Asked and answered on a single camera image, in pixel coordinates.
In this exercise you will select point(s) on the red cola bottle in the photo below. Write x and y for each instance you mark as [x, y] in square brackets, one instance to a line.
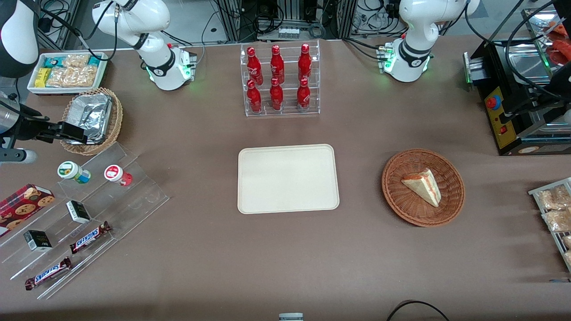
[276, 97]
[304, 96]
[304, 64]
[254, 99]
[277, 66]
[254, 67]

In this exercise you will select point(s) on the wrapped triangle sandwich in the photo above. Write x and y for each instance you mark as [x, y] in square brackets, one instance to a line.
[424, 187]

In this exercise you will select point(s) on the clear acrylic bottle rack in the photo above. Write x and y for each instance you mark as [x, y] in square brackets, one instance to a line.
[290, 107]

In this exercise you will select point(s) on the clear bag of nuts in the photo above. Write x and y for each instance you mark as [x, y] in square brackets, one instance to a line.
[553, 198]
[557, 220]

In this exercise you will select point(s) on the small grey object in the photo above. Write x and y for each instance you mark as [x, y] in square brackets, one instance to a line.
[291, 317]

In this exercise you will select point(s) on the brown Snickers bar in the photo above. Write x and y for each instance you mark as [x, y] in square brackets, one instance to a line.
[89, 237]
[48, 273]

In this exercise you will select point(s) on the teal snack pack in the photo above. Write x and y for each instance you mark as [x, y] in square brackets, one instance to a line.
[94, 60]
[53, 62]

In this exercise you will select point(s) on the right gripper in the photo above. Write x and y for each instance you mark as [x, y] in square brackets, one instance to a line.
[30, 128]

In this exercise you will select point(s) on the green lidded yogurt cup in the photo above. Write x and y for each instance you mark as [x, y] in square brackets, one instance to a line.
[71, 171]

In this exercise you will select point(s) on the light wicker basket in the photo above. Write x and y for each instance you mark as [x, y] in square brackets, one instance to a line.
[117, 120]

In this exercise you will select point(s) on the round brown wicker basket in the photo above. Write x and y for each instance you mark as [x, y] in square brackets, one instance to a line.
[401, 200]

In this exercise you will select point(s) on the white power strip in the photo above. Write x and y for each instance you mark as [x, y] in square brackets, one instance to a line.
[289, 32]

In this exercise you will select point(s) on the yellow snack pack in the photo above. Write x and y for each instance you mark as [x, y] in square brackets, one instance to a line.
[42, 77]

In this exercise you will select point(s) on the silver foil container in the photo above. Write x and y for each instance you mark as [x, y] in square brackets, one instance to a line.
[89, 113]

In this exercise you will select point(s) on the red gum bottle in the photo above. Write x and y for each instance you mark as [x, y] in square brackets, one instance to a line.
[117, 174]

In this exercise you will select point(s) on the cream plastic tray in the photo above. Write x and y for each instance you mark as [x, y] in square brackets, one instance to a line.
[287, 178]

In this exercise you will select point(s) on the white rectangular snack bin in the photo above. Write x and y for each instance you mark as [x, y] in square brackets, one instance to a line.
[67, 91]

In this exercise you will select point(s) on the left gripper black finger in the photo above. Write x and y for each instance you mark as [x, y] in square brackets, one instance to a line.
[526, 106]

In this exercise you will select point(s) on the red tartan cookie box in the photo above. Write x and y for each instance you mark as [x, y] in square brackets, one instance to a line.
[22, 207]

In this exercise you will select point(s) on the clear peanut snack bag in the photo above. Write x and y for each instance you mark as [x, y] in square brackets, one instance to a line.
[76, 60]
[71, 77]

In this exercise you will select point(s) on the black machine with yellow panel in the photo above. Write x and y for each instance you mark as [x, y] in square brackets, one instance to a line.
[495, 67]

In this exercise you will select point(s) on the clear acrylic tiered stand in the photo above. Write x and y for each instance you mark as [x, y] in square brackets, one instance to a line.
[134, 200]

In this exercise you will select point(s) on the small black box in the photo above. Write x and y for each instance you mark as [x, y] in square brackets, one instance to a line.
[38, 240]
[78, 212]

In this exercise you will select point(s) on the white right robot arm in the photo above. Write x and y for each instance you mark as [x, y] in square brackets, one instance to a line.
[165, 71]

